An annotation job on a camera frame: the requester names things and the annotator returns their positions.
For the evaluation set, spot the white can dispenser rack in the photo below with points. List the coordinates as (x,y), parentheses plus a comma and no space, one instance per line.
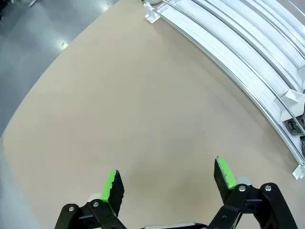
(238,35)

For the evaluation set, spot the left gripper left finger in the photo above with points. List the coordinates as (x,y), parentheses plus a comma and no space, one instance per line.
(112,198)

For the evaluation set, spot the white round object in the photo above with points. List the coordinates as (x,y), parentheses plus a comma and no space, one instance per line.
(153,1)

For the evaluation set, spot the grey furniture leg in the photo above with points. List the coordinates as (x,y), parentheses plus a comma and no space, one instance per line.
(33,2)

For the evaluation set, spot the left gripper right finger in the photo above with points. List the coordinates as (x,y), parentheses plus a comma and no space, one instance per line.
(226,183)

